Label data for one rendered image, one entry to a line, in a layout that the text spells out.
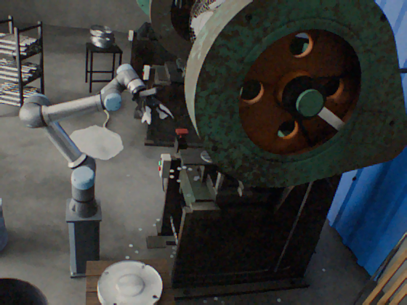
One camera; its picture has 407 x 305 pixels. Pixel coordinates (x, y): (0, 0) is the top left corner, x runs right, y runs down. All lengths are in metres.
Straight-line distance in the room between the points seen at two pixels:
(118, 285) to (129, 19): 7.12
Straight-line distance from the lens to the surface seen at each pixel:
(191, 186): 1.87
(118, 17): 8.27
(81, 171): 1.85
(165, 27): 2.95
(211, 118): 1.24
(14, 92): 3.91
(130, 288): 1.67
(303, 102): 1.27
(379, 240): 2.66
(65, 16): 8.34
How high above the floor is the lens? 1.71
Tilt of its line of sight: 30 degrees down
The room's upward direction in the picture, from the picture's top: 11 degrees clockwise
